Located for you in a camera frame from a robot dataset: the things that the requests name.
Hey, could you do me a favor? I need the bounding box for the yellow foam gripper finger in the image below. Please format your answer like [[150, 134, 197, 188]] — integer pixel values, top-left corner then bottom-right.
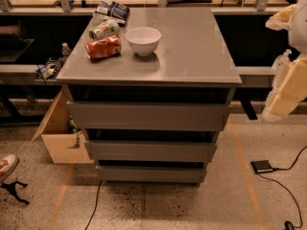
[[262, 57, 307, 122], [266, 5, 295, 31]]

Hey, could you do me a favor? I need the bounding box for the grey top drawer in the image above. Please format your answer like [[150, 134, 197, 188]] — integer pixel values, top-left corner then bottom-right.
[[67, 101, 229, 131]]

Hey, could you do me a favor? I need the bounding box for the grey drawer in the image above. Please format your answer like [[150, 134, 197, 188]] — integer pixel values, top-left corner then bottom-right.
[[84, 140, 216, 162], [96, 166, 206, 184], [67, 101, 229, 131]]

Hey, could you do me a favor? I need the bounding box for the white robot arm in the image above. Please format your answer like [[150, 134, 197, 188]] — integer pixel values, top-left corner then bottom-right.
[[262, 0, 307, 122]]

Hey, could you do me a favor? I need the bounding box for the grey drawer cabinet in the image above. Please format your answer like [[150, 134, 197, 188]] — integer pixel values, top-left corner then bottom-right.
[[56, 7, 243, 187]]

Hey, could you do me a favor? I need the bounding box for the grey bottom drawer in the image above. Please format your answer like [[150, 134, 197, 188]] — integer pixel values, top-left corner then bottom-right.
[[96, 166, 206, 184]]

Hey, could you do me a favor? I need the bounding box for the grey middle drawer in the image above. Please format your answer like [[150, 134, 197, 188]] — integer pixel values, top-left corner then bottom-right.
[[84, 140, 216, 162]]

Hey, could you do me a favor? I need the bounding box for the clear sanitizer pump bottle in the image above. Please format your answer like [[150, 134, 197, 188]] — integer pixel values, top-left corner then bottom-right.
[[272, 49, 292, 96]]

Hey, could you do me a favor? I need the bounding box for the black foot pedal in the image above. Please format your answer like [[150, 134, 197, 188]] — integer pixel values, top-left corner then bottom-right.
[[250, 160, 273, 173]]

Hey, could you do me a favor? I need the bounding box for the white ceramic bowl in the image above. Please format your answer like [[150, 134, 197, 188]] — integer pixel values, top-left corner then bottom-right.
[[126, 27, 161, 57]]

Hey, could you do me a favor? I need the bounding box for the blue chip bag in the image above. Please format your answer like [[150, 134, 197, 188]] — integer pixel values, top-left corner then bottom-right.
[[95, 0, 130, 25]]

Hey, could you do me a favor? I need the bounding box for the orange soda can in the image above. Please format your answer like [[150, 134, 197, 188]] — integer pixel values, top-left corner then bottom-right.
[[84, 35, 121, 60]]

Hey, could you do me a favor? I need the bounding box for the green white soda can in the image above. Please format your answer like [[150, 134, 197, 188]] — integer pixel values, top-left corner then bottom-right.
[[89, 19, 119, 40]]

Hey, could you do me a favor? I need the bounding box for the small plastic water bottle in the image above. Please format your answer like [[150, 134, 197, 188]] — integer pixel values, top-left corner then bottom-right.
[[61, 43, 71, 61]]

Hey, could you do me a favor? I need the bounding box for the cardboard box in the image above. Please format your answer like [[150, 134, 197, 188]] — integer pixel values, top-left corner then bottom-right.
[[31, 90, 93, 164]]

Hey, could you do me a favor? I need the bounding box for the grey metal workbench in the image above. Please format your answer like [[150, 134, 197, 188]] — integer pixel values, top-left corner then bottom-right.
[[0, 0, 307, 120]]

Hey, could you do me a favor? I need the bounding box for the white orange sneaker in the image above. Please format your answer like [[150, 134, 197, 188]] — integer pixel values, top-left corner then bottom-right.
[[0, 154, 18, 182]]

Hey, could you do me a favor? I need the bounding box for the black tripod stand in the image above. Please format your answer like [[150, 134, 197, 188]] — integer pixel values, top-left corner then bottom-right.
[[0, 181, 30, 205]]

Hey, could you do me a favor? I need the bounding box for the black pedal cable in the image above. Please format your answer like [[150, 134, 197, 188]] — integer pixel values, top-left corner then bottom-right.
[[255, 144, 307, 230]]

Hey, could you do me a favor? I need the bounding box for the black floor power cable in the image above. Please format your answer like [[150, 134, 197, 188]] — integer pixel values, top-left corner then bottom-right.
[[83, 179, 103, 230]]

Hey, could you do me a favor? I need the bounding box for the wire basket with items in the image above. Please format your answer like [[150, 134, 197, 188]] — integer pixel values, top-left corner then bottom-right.
[[35, 57, 63, 81]]

